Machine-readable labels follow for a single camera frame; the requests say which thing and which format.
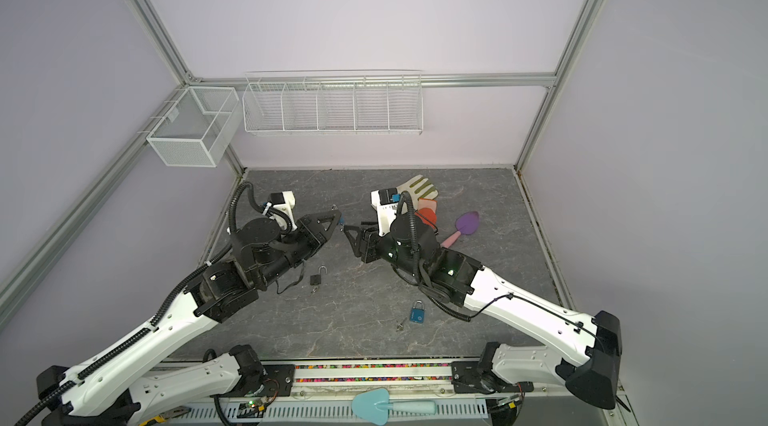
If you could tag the teal trowel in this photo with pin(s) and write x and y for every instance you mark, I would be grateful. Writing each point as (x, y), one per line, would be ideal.
(375, 406)

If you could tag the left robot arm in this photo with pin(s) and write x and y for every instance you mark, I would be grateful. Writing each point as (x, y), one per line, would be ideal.
(117, 387)

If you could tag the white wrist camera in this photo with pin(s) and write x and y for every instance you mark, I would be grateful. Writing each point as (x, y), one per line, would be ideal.
(280, 205)
(385, 202)

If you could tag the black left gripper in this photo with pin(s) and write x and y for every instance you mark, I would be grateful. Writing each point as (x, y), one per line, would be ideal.
(310, 225)

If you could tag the large blue padlock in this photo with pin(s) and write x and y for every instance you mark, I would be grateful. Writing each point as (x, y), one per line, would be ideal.
(417, 312)

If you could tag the purple trowel pink handle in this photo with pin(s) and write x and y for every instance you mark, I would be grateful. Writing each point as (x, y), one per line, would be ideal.
(467, 224)

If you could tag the cream work glove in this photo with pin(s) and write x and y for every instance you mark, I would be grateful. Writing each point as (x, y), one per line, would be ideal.
(419, 187)

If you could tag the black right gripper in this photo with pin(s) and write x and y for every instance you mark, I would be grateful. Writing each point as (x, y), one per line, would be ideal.
(370, 241)

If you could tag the black padlock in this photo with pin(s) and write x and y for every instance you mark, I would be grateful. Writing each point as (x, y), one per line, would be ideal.
(316, 278)

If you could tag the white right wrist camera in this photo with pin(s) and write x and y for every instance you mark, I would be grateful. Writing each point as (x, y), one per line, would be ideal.
(385, 202)

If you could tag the red rubber glove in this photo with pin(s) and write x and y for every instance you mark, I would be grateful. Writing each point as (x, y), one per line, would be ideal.
(427, 211)

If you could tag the white wire shelf basket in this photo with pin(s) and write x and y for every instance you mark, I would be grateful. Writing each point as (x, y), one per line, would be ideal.
(319, 102)

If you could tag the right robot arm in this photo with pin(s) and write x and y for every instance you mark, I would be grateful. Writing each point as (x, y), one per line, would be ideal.
(583, 352)

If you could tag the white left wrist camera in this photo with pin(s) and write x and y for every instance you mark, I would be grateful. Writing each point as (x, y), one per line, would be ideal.
(280, 205)

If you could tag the white mesh box basket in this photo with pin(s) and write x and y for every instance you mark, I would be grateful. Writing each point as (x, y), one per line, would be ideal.
(198, 127)

